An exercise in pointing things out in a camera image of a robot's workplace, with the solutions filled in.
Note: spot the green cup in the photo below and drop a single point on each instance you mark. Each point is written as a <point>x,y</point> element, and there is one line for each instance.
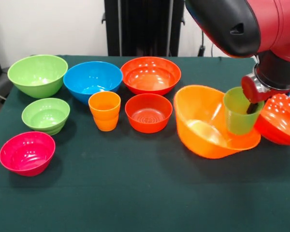
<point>239,120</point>

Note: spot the large orange bowl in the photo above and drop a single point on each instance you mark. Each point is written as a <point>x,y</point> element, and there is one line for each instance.
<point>195,113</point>

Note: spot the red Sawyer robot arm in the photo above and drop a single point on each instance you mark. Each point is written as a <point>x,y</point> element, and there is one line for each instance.
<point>232,24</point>

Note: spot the dark green table cloth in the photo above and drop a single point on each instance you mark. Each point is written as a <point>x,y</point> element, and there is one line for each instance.
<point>135,181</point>

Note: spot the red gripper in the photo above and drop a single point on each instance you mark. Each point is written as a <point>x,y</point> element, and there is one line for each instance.
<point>250,89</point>

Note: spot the orange cup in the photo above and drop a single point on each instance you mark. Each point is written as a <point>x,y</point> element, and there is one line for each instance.
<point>104,113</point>

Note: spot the small red bowl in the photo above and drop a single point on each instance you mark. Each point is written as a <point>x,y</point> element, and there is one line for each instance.
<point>147,113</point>

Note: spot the large red bowl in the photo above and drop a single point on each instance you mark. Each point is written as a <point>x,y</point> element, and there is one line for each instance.
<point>149,75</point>
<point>280,120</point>

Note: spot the blue bowl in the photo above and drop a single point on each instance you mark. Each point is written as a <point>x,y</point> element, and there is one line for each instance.
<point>91,77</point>

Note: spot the small green bowl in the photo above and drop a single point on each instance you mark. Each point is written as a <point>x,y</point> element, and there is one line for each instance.
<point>45,116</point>

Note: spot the large green bowl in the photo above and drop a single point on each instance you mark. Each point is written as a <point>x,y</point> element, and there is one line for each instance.
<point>36,72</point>

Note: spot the pink bowl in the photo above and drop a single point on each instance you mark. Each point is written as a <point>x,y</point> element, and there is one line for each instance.
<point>26,154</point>

